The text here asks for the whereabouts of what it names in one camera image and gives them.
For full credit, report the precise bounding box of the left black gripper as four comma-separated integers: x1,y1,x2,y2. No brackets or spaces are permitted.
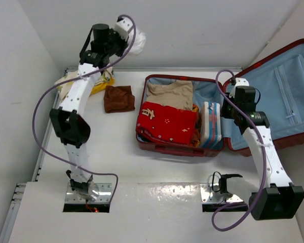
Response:
104,28,129,59

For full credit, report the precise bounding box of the white drawstring bag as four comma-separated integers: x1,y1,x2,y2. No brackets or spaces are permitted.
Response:
127,28,146,56

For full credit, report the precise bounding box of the white blue toiletry case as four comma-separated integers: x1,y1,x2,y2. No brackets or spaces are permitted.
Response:
200,102,222,148

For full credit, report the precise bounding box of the orange camouflage garment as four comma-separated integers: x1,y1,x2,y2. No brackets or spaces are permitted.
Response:
136,103,202,148

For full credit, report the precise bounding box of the beige shirt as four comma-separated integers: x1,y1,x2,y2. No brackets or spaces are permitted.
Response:
146,80,193,111

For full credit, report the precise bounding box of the red suitcase blue lining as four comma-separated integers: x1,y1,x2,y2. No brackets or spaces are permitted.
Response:
136,39,304,157

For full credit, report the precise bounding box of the red patterned towel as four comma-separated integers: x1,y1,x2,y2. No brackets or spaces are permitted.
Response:
136,101,200,145

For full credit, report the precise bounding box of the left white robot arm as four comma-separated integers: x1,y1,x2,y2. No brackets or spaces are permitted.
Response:
49,19,134,199

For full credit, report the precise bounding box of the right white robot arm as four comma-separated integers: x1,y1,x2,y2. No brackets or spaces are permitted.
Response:
219,85,304,220

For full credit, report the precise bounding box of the yellow white patterned cloth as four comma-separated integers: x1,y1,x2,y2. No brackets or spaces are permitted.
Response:
55,67,115,100

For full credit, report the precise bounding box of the brown folded cloth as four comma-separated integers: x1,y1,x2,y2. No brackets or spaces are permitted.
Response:
103,86,135,113

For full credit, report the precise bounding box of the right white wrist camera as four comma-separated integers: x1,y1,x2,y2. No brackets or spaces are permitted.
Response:
231,77,249,89

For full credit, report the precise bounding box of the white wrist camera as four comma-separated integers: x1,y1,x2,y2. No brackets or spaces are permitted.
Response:
231,77,249,89
113,18,134,41

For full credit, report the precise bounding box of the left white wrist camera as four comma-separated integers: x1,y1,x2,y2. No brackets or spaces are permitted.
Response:
113,18,134,41

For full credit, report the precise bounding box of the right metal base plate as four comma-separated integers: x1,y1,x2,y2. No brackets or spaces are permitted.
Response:
200,183,244,205

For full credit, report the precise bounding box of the metal base plate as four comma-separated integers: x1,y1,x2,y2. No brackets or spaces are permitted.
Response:
200,183,244,205
64,183,112,205

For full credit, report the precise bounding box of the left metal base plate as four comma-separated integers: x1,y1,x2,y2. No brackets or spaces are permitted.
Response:
64,183,112,205

